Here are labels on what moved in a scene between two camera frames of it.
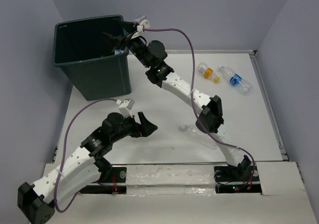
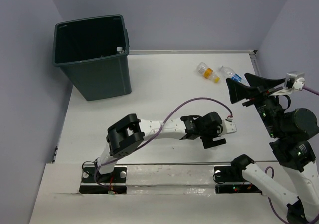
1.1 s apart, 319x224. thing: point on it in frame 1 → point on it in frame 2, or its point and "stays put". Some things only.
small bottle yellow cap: [207, 71] stays put
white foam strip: [170, 179] stays put
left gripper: [145, 128] → [207, 142]
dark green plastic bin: [84, 54] stays put
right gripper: [116, 41] → [237, 90]
